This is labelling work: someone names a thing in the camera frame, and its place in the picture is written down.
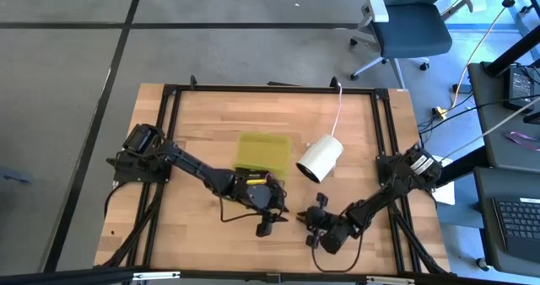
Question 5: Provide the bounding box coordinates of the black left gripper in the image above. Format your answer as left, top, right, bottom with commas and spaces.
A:
230, 173, 291, 239

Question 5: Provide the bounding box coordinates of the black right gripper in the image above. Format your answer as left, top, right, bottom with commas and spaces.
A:
296, 192, 352, 248

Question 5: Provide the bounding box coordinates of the yellow-green translucent supply box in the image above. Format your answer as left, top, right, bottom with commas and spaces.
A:
234, 132, 294, 183

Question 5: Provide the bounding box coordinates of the white cylindrical spot lamp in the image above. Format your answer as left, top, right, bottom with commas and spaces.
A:
295, 133, 345, 184

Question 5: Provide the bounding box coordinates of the white paper sheet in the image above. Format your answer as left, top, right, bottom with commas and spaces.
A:
430, 155, 456, 206

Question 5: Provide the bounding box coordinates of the dark grey side desk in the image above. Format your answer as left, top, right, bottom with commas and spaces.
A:
467, 61, 540, 175
472, 166, 540, 277

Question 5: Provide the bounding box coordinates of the black keyboard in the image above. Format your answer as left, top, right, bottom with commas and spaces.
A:
492, 196, 540, 264

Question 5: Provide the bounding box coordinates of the dark blue office chair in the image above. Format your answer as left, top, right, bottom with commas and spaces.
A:
348, 0, 455, 89

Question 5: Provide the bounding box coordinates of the black overhead rig beam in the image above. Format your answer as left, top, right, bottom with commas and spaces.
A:
0, 266, 540, 285

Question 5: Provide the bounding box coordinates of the black power adapter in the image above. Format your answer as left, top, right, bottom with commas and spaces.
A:
504, 65, 537, 111

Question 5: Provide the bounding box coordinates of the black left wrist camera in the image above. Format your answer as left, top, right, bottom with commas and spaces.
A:
246, 185, 273, 212

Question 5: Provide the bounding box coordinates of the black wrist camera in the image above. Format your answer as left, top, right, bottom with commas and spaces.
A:
321, 224, 352, 255
246, 185, 273, 212

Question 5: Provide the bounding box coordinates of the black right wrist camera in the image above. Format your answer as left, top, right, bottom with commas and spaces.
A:
321, 224, 352, 255

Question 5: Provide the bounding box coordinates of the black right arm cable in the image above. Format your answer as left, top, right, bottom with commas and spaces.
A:
310, 234, 365, 274

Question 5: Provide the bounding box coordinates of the white lamp cable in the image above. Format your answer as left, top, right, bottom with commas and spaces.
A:
331, 82, 343, 137

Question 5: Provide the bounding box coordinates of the black aluminium table frame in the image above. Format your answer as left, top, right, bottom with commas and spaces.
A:
94, 74, 451, 277

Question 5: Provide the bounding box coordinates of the black floor cable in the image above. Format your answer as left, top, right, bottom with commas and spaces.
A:
417, 91, 540, 135

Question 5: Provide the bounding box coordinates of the purple lanyard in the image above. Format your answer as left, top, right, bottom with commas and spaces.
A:
505, 131, 540, 152

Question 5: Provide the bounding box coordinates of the yellow cable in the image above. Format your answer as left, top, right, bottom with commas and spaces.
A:
435, 0, 540, 120

